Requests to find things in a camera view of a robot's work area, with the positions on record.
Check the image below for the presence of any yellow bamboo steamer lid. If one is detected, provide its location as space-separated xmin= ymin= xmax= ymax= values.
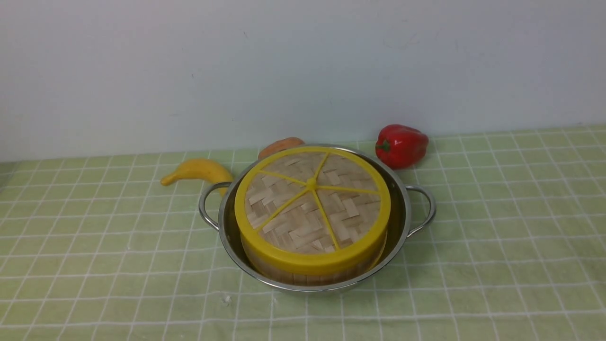
xmin=233 ymin=145 xmax=392 ymax=252

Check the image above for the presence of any yellow bamboo steamer basket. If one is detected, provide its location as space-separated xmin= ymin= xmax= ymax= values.
xmin=241 ymin=233 xmax=387 ymax=287

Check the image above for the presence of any stainless steel pot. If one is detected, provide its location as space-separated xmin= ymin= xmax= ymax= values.
xmin=198 ymin=144 xmax=437 ymax=295

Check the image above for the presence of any red bell pepper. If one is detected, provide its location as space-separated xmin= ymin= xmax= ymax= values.
xmin=375 ymin=125 xmax=430 ymax=169

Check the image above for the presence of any yellow banana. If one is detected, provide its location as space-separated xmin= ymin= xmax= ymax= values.
xmin=160 ymin=158 xmax=234 ymax=186

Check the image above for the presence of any green checkered tablecloth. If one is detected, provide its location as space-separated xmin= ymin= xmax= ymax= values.
xmin=0 ymin=126 xmax=606 ymax=341

